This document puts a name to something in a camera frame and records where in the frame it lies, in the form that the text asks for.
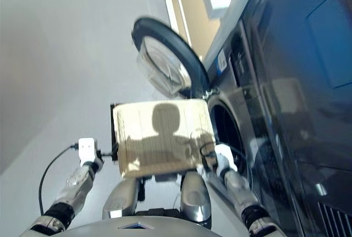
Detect pale woven basket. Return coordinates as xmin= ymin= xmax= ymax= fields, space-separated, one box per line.
xmin=112 ymin=98 xmax=217 ymax=179

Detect grey washing machine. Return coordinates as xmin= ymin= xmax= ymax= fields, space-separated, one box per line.
xmin=202 ymin=19 xmax=303 ymax=237

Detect round washing machine door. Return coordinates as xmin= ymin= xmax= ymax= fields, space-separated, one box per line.
xmin=131 ymin=15 xmax=212 ymax=100

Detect silver robot leg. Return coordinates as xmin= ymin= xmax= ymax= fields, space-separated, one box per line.
xmin=102 ymin=177 xmax=139 ymax=221
xmin=179 ymin=170 xmax=213 ymax=232

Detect black robot waist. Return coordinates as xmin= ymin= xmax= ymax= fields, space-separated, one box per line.
xmin=134 ymin=207 xmax=183 ymax=218

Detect silver robot torso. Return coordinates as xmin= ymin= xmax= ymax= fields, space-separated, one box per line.
xmin=64 ymin=214 xmax=218 ymax=237

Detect blue white sticker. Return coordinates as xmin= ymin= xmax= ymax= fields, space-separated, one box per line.
xmin=217 ymin=51 xmax=228 ymax=71

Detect black vent grille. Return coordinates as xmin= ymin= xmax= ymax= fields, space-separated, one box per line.
xmin=317 ymin=200 xmax=352 ymax=237

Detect dark grey dryer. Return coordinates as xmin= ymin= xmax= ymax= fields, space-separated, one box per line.
xmin=228 ymin=0 xmax=352 ymax=237

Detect white counter cabinet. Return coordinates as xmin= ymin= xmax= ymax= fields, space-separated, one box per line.
xmin=159 ymin=0 xmax=241 ymax=60

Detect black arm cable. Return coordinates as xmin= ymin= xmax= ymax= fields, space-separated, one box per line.
xmin=38 ymin=142 xmax=81 ymax=216
xmin=189 ymin=129 xmax=254 ymax=183

